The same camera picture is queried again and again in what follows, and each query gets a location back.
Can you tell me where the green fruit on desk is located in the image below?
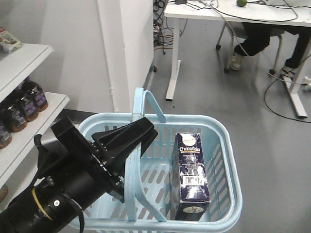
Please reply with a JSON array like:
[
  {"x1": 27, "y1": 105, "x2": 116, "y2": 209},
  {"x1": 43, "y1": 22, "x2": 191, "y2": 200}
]
[{"x1": 236, "y1": 0, "x2": 247, "y2": 7}]

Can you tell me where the white office desk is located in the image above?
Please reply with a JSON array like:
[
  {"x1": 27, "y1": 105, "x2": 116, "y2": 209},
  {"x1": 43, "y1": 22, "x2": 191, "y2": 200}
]
[{"x1": 164, "y1": 0, "x2": 311, "y2": 119}]

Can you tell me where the white supermarket shelf unit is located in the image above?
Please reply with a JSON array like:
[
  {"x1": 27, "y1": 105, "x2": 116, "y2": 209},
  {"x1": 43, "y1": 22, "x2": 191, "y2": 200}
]
[{"x1": 0, "y1": 26, "x2": 70, "y2": 212}]

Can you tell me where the dark blue cookie box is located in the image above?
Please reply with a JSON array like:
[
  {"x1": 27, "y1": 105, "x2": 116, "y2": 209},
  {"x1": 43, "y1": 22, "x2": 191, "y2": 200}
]
[{"x1": 170, "y1": 133, "x2": 210, "y2": 221}]

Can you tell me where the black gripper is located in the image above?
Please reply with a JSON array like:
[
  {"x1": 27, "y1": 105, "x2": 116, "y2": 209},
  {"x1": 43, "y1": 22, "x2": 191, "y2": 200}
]
[{"x1": 34, "y1": 117, "x2": 158, "y2": 209}]

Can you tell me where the seated person dark hair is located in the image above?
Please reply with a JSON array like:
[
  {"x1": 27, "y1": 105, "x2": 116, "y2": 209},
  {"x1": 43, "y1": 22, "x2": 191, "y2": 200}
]
[{"x1": 230, "y1": 23, "x2": 311, "y2": 79}]

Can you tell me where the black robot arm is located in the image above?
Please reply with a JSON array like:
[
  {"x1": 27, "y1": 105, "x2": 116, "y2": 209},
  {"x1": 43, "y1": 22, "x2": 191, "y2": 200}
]
[{"x1": 0, "y1": 118, "x2": 157, "y2": 233}]

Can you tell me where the light blue shopping basket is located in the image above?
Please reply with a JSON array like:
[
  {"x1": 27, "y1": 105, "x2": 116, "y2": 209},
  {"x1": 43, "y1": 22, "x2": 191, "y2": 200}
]
[{"x1": 79, "y1": 88, "x2": 242, "y2": 233}]

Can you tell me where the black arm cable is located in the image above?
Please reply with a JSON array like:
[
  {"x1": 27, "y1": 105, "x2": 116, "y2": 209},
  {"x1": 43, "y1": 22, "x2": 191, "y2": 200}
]
[{"x1": 30, "y1": 134, "x2": 85, "y2": 233}]

